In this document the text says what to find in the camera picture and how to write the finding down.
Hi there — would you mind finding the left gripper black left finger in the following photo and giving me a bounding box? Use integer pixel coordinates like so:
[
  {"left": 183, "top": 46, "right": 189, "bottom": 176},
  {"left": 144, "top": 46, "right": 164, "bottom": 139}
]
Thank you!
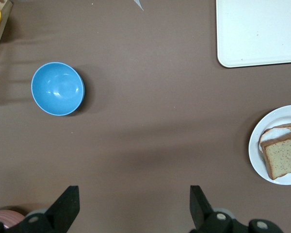
[{"left": 2, "top": 185, "right": 80, "bottom": 233}]

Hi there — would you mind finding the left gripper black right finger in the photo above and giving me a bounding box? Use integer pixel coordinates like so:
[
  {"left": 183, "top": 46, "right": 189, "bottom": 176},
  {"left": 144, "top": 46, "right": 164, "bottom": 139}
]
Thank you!
[{"left": 190, "top": 185, "right": 235, "bottom": 233}]

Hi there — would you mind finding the round white plate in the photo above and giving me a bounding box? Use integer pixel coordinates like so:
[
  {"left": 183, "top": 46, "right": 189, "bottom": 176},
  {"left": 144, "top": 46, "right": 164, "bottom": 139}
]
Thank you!
[{"left": 248, "top": 104, "right": 291, "bottom": 185}]

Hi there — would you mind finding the pink bowl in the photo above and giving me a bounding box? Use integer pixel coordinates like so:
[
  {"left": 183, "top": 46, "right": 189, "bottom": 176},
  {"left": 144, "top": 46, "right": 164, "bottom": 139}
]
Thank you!
[{"left": 0, "top": 210, "right": 24, "bottom": 229}]

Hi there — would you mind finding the blue bowl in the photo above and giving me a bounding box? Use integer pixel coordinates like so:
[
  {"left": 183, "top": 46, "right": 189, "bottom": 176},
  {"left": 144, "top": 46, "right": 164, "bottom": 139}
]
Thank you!
[{"left": 31, "top": 62, "right": 85, "bottom": 117}]

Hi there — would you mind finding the cream bear print tray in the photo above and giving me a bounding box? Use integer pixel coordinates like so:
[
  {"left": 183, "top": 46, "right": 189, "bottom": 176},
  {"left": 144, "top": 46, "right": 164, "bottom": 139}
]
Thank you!
[{"left": 215, "top": 0, "right": 291, "bottom": 68}]

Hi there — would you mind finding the wooden peg mug rack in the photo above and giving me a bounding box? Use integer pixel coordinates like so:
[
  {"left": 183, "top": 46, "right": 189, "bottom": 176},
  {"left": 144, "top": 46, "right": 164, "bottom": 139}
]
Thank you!
[{"left": 0, "top": 0, "right": 14, "bottom": 70}]

